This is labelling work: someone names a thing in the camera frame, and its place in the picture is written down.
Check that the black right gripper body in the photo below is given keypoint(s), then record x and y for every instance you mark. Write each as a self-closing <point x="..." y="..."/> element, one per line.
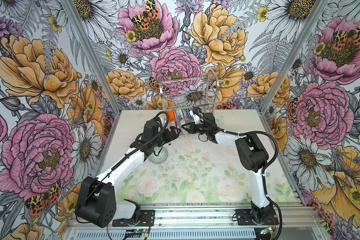
<point x="201" y="128"/>

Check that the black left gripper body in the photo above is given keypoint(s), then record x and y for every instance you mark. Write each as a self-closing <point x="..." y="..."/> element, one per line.
<point x="163" y="138"/>

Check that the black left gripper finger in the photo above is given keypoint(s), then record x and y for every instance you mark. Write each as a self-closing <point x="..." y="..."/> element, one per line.
<point x="174" y="131"/>
<point x="170" y="138"/>

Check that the dark blue dotted bowl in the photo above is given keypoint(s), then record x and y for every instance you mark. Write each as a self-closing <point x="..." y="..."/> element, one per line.
<point x="189" y="114"/>

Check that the blue floral bowl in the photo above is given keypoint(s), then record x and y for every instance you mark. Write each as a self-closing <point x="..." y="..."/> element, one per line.
<point x="180" y="115"/>

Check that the plain orange bowl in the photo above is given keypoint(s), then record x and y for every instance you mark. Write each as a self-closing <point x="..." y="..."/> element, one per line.
<point x="171" y="115"/>

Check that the green patterned bowl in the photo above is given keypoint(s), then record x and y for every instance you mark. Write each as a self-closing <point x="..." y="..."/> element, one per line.
<point x="159" y="156"/>

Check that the steel two-tier dish rack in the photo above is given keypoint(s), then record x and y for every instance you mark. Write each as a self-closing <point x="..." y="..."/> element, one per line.
<point x="187" y="93"/>

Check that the white brown lattice bowl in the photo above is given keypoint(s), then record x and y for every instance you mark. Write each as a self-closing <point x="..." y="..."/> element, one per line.
<point x="183" y="123"/>

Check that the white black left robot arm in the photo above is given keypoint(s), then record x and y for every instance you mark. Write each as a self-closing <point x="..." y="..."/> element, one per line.
<point x="97" y="202"/>

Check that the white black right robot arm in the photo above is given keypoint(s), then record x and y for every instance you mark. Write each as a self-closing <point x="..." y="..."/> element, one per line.
<point x="252" y="154"/>

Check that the green circuit board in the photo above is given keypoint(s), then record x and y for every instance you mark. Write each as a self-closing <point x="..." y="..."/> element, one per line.
<point x="137" y="233"/>

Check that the white perforated vent strip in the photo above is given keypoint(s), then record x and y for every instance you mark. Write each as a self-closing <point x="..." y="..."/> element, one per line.
<point x="172" y="234"/>

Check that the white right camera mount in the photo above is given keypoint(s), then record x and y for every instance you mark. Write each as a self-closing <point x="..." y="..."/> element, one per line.
<point x="196" y="118"/>

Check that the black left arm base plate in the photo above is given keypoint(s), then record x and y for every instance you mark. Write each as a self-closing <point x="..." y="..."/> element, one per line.
<point x="145" y="219"/>

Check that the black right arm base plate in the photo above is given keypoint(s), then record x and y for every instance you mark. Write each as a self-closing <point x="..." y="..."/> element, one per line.
<point x="244" y="217"/>

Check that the left aluminium frame post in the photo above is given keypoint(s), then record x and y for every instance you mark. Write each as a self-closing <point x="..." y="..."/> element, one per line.
<point x="80" y="32"/>

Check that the aluminium frame post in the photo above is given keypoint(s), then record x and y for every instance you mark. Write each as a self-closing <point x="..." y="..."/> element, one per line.
<point x="80" y="32"/>
<point x="301" y="38"/>

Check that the right aluminium frame post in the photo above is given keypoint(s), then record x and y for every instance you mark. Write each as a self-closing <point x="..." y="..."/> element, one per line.
<point x="301" y="38"/>

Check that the aluminium mounting rail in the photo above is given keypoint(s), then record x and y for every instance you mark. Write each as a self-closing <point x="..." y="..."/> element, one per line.
<point x="224" y="216"/>

